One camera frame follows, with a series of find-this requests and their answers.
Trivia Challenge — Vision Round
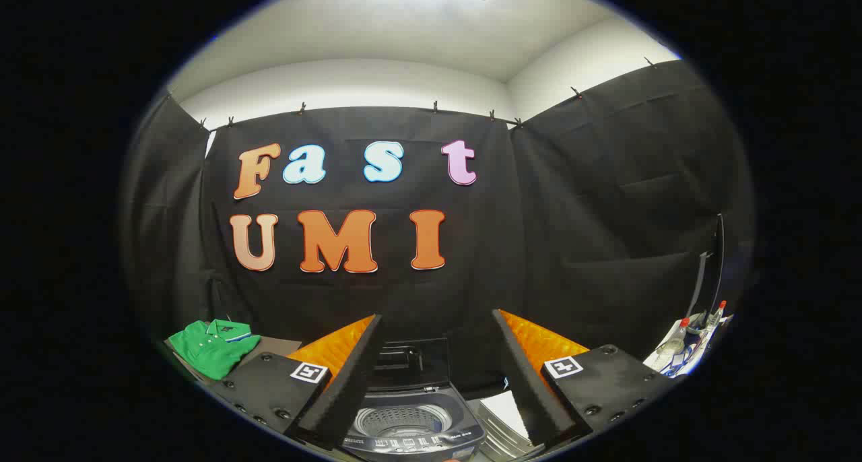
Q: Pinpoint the grey side table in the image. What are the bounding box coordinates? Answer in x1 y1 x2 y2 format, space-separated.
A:
164 334 302 386

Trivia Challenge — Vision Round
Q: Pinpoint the green polo shirt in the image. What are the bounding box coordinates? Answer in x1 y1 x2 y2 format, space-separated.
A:
168 319 261 381

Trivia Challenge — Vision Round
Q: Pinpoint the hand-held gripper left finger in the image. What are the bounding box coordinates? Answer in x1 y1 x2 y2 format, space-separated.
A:
209 314 383 451

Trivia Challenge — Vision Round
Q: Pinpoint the transparent washing machine lid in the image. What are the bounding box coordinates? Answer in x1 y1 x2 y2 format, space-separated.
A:
376 338 451 393

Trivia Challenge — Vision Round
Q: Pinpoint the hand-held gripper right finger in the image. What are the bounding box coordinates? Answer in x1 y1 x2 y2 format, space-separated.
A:
492 308 675 448

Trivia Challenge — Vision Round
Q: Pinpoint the white side table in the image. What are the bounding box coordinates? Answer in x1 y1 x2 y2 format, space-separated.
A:
477 390 545 461

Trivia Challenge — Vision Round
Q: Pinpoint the grey washing machine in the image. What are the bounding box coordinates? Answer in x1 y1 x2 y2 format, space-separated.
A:
340 383 486 462

